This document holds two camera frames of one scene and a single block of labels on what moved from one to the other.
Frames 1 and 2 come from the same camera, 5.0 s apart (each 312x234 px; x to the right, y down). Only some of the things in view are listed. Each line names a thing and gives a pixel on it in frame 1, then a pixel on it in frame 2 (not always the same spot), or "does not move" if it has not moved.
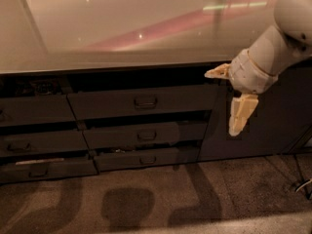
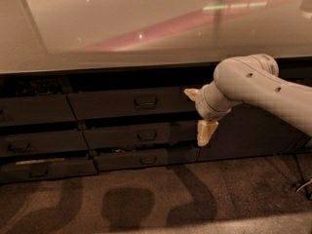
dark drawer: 27,170 does not move
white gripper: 248,72 -> 204,103
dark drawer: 30,110 does not move
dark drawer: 118,103 does not move
